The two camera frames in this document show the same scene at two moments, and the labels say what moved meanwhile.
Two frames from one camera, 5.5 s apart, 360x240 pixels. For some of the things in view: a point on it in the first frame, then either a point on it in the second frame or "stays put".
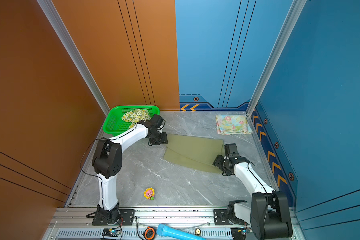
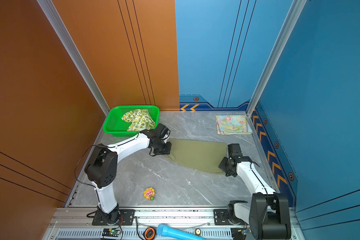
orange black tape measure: (150, 232) stays put
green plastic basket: (113, 125) stays put
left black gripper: (164, 140) to (168, 150)
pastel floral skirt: (232, 125) stays put
